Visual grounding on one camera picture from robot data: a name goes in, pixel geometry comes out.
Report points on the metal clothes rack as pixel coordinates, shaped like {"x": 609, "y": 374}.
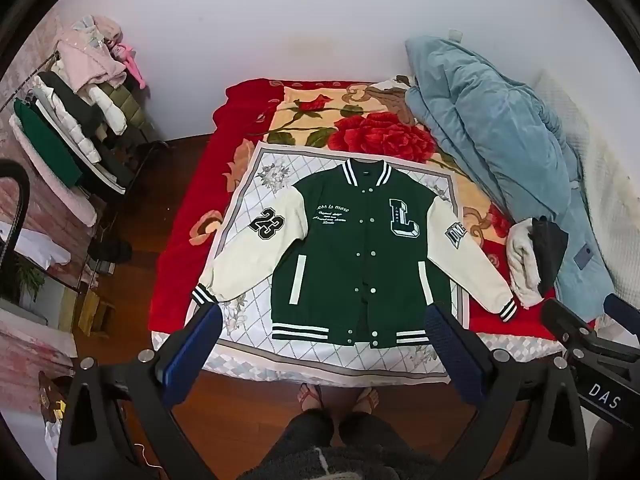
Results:
{"x": 132, "y": 160}

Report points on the person's right foot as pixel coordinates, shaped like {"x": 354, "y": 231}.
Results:
{"x": 365, "y": 401}

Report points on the pink clothing pile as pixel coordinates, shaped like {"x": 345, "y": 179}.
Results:
{"x": 95, "y": 52}

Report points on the white fluffy towel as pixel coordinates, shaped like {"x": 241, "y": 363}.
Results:
{"x": 522, "y": 265}

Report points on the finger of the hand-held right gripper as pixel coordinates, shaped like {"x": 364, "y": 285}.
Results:
{"x": 620, "y": 306}
{"x": 562, "y": 317}

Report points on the black cloth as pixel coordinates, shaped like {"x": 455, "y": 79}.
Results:
{"x": 550, "y": 255}

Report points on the red floral blanket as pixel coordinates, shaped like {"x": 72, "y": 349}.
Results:
{"x": 200, "y": 200}

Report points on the person's foot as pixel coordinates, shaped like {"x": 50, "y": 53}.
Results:
{"x": 311, "y": 396}
{"x": 365, "y": 401}

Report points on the wooden stool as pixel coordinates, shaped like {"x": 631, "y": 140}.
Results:
{"x": 95, "y": 312}

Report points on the white diamond-pattern sheet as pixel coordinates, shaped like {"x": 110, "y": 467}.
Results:
{"x": 250, "y": 320}

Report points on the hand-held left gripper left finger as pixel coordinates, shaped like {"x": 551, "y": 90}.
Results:
{"x": 192, "y": 355}

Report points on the light blue quilt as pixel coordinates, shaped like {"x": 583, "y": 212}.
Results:
{"x": 480, "y": 115}

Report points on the green potted plant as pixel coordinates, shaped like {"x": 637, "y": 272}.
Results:
{"x": 27, "y": 280}

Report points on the brown printed bag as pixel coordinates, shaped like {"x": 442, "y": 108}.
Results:
{"x": 50, "y": 397}

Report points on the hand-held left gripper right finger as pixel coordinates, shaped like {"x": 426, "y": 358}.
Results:
{"x": 452, "y": 355}

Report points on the person's dark trousers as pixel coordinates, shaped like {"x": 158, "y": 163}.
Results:
{"x": 345, "y": 445}

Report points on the green and cream varsity jacket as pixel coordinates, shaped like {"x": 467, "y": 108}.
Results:
{"x": 360, "y": 255}

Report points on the person's left foot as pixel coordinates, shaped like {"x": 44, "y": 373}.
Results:
{"x": 311, "y": 396}

